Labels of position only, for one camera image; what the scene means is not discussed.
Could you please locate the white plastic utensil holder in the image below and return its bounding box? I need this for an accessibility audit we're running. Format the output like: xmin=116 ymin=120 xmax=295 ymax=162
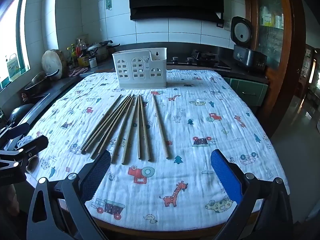
xmin=112 ymin=47 xmax=167 ymax=89

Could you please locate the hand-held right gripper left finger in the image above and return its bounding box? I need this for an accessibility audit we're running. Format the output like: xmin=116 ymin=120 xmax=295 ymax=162
xmin=26 ymin=149 xmax=112 ymax=240

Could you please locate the cooking oil bottle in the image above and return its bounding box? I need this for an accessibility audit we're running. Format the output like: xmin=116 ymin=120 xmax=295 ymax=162
xmin=76 ymin=38 xmax=90 ymax=67

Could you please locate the white printed cloth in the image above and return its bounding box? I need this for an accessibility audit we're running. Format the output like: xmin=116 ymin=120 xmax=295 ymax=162
xmin=26 ymin=69 xmax=292 ymax=232

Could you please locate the pink rag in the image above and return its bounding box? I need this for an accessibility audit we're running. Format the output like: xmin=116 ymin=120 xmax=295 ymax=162
xmin=68 ymin=67 xmax=89 ymax=77

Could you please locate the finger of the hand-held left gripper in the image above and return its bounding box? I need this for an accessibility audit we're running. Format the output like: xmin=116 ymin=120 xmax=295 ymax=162
xmin=0 ymin=122 xmax=31 ymax=143
xmin=0 ymin=134 xmax=49 ymax=160

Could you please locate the black wok pan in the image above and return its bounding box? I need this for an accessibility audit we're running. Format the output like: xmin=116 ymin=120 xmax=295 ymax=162
xmin=24 ymin=69 xmax=60 ymax=92

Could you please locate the black gas stove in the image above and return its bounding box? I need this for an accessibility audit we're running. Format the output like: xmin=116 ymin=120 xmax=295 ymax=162
xmin=167 ymin=50 xmax=232 ymax=70

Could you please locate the wooden glass-door cabinet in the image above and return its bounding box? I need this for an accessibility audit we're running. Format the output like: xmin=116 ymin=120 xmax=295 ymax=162
xmin=243 ymin=0 xmax=307 ymax=135

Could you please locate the plastic jug with label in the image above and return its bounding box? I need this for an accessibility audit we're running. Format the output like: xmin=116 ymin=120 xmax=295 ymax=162
xmin=6 ymin=53 xmax=20 ymax=79

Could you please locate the black rice cooker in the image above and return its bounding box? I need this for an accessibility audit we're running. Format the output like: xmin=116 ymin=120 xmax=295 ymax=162
xmin=230 ymin=16 xmax=268 ymax=68

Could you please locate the black wok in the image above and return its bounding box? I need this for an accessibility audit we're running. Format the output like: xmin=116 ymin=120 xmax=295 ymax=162
xmin=11 ymin=104 xmax=34 ymax=124

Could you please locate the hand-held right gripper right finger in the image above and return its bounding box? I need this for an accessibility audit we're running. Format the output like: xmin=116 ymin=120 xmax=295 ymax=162
xmin=210 ymin=149 xmax=294 ymax=240

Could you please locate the round wooden cutting board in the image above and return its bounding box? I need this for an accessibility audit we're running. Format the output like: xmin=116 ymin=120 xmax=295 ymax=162
xmin=41 ymin=49 xmax=66 ymax=78

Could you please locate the steel pressure cooker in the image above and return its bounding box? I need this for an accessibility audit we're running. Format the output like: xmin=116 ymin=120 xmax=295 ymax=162
xmin=87 ymin=40 xmax=120 ymax=62

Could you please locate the black range hood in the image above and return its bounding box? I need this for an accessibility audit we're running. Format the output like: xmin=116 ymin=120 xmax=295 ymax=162
xmin=124 ymin=0 xmax=227 ymax=22

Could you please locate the row of wooden chopsticks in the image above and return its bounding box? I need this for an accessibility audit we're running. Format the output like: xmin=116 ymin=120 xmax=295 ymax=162
xmin=80 ymin=94 xmax=173 ymax=165

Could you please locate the green cabinet drawer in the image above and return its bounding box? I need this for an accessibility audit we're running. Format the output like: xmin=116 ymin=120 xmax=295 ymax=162
xmin=229 ymin=77 xmax=268 ymax=108

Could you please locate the window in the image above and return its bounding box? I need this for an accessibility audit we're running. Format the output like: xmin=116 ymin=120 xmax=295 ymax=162
xmin=0 ymin=0 xmax=32 ymax=88

